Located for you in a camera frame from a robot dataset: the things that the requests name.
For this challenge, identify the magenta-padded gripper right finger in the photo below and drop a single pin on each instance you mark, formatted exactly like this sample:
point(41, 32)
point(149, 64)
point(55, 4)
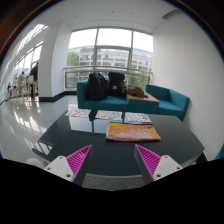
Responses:
point(165, 165)

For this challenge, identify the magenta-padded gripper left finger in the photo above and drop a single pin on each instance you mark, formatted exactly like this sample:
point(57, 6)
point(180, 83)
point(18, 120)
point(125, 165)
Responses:
point(60, 165)

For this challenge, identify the yellow orange cartoon print towel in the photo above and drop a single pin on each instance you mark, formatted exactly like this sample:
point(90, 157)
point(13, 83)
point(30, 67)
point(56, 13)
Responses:
point(132, 132)

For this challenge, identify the white sticker sheet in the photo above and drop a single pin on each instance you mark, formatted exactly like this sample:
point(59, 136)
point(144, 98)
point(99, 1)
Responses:
point(109, 115)
point(78, 113)
point(138, 118)

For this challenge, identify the teal chair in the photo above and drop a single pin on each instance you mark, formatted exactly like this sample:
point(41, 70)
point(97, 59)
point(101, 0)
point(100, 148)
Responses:
point(220, 152)

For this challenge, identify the teal sectional sofa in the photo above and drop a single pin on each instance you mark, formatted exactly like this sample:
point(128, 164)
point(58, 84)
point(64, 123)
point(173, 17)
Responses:
point(173, 100)

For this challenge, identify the wooden sofa table top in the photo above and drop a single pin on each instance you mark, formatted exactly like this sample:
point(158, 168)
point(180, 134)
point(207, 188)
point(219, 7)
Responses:
point(146, 98)

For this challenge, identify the brown jacket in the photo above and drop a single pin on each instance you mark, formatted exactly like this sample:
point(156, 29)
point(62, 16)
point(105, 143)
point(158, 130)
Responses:
point(136, 91)

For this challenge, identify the black bulky backpack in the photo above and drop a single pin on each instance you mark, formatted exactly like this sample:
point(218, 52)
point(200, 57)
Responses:
point(96, 86)

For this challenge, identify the group of chairs and tables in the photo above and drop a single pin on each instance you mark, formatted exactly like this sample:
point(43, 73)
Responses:
point(30, 83)

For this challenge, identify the person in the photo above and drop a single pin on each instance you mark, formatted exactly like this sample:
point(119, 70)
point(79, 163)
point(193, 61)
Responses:
point(21, 79)
point(34, 73)

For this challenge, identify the black backpack with label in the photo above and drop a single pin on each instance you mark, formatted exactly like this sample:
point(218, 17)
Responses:
point(116, 83)

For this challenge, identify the metal window railing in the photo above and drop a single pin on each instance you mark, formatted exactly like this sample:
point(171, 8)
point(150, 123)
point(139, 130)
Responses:
point(75, 69)

